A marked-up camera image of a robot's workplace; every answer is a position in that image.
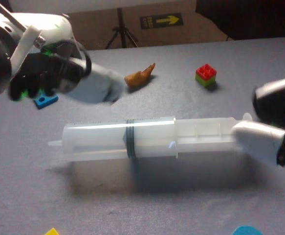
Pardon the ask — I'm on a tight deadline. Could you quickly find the black tripod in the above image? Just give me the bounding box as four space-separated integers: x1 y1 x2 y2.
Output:
105 7 139 49

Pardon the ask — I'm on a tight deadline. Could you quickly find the black sign with yellow arrow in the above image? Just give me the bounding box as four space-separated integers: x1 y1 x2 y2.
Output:
139 12 184 30

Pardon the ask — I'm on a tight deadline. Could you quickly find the large clear plastic syringe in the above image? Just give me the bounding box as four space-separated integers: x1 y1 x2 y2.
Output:
48 112 254 164

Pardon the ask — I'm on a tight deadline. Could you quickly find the blue round disc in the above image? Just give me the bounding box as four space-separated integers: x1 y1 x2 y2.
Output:
232 225 263 235

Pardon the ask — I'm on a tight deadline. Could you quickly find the cardboard box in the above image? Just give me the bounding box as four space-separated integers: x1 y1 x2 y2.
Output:
66 6 233 51

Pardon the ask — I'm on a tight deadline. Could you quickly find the red and green toy brick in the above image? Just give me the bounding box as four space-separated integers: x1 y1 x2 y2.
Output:
195 64 217 88

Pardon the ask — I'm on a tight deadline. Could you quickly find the brown toy chicken piece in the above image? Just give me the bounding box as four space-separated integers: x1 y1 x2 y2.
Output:
124 63 156 88

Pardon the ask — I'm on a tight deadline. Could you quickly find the grey table cloth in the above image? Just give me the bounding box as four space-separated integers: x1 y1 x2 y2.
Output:
0 36 285 235

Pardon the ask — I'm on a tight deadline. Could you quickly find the blue block with holes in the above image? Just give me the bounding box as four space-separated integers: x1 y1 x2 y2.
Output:
33 94 59 110

